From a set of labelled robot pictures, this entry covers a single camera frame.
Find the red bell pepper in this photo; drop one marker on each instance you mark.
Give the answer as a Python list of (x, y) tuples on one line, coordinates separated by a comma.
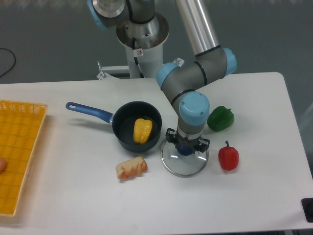
[(228, 157)]

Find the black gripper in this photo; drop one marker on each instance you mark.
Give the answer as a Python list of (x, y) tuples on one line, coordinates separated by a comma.
[(183, 141)]

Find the dark pot with blue handle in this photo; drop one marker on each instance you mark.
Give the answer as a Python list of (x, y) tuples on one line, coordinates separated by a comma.
[(123, 120)]

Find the glass lid with blue knob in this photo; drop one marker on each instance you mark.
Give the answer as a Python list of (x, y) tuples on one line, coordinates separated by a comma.
[(180, 165)]

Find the yellow bell pepper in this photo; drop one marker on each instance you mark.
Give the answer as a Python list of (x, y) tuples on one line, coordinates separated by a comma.
[(142, 130)]

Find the yellow plastic basket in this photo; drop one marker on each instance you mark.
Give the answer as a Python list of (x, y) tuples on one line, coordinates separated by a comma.
[(20, 127)]

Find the toy shrimp piece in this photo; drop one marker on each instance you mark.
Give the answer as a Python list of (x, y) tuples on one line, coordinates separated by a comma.
[(131, 168)]

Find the black device at table corner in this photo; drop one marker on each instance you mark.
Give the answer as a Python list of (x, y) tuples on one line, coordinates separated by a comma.
[(307, 204)]

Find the pink object at left edge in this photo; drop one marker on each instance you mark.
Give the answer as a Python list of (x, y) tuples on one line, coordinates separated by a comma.
[(3, 164)]

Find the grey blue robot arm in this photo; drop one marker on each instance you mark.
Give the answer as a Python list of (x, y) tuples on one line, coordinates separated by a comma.
[(179, 83)]

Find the green bell pepper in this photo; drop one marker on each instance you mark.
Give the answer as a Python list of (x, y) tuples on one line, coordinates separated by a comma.
[(220, 119)]

